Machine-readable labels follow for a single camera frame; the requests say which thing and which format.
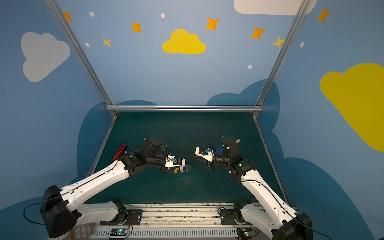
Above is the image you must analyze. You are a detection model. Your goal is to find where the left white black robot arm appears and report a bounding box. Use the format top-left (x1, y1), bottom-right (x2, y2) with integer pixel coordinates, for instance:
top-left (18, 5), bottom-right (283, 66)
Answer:
top-left (40, 136), bottom-right (191, 239)

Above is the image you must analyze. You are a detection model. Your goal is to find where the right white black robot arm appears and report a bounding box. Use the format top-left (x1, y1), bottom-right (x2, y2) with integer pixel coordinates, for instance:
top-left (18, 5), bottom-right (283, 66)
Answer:
top-left (195, 137), bottom-right (316, 240)

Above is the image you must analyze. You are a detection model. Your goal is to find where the red spray bottle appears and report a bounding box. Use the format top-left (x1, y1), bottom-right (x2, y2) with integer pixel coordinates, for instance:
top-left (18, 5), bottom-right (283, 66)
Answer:
top-left (113, 144), bottom-right (128, 161)

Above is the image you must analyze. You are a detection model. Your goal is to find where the right green circuit board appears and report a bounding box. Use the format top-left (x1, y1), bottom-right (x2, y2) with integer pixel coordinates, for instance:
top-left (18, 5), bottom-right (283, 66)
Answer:
top-left (236, 228), bottom-right (256, 240)

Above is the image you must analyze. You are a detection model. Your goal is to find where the green circuit board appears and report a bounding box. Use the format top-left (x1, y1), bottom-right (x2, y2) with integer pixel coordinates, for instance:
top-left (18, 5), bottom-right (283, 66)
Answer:
top-left (110, 229), bottom-right (129, 238)
top-left (236, 228), bottom-right (256, 240)

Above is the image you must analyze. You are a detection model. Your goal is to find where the left green circuit board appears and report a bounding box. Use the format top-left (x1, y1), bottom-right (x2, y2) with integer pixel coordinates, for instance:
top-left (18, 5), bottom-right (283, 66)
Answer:
top-left (110, 229), bottom-right (129, 238)

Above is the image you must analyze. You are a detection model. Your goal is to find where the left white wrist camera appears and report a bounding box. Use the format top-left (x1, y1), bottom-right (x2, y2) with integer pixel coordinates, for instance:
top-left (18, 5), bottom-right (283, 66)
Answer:
top-left (165, 155), bottom-right (186, 168)

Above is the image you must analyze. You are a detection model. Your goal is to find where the blue trowel with wooden handle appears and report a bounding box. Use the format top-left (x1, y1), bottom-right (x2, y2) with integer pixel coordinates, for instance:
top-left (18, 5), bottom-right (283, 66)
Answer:
top-left (216, 137), bottom-right (241, 155)

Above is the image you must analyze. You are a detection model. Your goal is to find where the right floor aluminium rail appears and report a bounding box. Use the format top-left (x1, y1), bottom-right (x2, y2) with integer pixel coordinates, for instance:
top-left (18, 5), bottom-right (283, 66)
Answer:
top-left (253, 116), bottom-right (288, 203)

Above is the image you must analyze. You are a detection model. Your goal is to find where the floor aluminium rail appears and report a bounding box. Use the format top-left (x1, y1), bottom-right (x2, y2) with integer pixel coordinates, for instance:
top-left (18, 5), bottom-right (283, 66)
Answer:
top-left (253, 116), bottom-right (288, 203)
top-left (87, 117), bottom-right (117, 177)

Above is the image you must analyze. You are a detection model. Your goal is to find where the aluminium mounting rail bed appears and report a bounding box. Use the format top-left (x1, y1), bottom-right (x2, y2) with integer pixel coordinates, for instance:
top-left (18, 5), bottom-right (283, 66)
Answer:
top-left (47, 203), bottom-right (310, 240)

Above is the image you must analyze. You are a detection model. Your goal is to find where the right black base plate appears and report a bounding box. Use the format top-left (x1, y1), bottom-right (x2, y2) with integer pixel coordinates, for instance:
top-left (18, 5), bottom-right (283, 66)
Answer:
top-left (218, 208), bottom-right (248, 225)

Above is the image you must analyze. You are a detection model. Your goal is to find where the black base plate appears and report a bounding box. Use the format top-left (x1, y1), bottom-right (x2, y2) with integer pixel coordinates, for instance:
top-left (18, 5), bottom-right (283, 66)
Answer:
top-left (218, 208), bottom-right (248, 225)
top-left (100, 210), bottom-right (143, 226)

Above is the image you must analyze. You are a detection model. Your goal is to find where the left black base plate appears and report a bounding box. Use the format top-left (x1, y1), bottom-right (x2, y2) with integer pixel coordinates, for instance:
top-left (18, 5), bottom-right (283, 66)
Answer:
top-left (100, 210), bottom-right (143, 226)

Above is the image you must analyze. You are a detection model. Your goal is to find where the back aluminium frame bar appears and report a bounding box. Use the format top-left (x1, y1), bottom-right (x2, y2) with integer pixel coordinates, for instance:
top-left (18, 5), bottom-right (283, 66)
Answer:
top-left (106, 105), bottom-right (263, 112)

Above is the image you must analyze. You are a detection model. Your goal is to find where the white slotted cable duct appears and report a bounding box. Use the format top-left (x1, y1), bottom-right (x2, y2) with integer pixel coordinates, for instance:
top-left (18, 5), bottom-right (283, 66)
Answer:
top-left (88, 226), bottom-right (237, 240)

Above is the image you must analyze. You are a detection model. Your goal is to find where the left floor aluminium rail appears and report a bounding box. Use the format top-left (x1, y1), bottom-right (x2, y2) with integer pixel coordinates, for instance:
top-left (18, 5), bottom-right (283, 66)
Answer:
top-left (87, 117), bottom-right (117, 177)

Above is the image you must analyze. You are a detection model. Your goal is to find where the right aluminium frame post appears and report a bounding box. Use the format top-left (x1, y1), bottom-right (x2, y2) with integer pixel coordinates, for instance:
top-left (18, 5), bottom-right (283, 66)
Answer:
top-left (252, 0), bottom-right (311, 120)

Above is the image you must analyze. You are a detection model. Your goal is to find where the aluminium frame post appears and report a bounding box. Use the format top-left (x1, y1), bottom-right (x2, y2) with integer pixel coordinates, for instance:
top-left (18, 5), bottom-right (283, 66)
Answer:
top-left (45, 0), bottom-right (113, 107)
top-left (252, 0), bottom-right (311, 120)

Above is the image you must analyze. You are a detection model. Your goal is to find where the left aluminium frame post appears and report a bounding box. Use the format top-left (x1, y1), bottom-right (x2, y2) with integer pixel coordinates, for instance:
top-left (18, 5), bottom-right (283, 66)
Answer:
top-left (45, 0), bottom-right (113, 107)

